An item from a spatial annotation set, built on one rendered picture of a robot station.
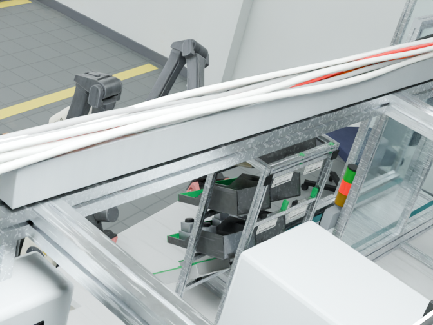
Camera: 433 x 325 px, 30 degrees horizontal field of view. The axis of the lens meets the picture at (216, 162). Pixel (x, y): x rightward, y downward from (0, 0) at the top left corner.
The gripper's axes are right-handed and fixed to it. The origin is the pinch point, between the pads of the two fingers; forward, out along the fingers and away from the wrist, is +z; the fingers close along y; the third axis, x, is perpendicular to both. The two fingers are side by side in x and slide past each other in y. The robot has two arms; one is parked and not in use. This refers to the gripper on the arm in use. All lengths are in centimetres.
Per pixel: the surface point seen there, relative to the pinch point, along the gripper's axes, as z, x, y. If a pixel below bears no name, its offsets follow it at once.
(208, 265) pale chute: 20.5, 4.5, -7.0
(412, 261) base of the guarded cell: 19, 45, 107
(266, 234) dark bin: 21.6, -18.1, 4.1
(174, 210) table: -26, 60, 14
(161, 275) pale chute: 18.9, 10.8, -21.2
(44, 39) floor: -307, 306, 63
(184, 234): 11.4, -2.9, -15.3
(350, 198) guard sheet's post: 7, -4, 51
